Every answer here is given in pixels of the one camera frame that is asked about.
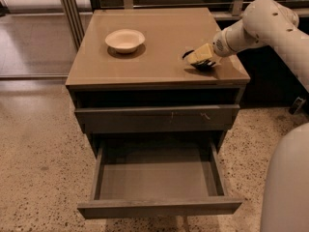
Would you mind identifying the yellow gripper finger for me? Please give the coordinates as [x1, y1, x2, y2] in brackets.
[186, 43, 213, 64]

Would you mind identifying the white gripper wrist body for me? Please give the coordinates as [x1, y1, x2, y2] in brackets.
[212, 27, 239, 57]

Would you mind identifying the black rxbar chocolate wrapper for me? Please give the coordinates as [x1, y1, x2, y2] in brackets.
[183, 50, 215, 72]

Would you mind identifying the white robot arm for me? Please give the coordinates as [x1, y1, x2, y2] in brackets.
[183, 0, 309, 232]

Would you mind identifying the grey drawer cabinet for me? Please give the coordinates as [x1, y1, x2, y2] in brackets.
[66, 8, 250, 150]

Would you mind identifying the closed grey top drawer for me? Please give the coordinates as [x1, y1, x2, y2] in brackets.
[75, 104, 239, 133]

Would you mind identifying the open grey middle drawer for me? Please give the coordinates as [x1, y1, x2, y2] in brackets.
[77, 138, 242, 219]

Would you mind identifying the white ceramic bowl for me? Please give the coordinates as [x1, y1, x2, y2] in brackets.
[105, 29, 146, 54]

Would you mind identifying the small black floor bracket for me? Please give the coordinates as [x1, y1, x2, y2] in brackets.
[289, 97, 306, 114]

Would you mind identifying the metal frame post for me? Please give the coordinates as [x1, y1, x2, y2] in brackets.
[60, 0, 84, 50]

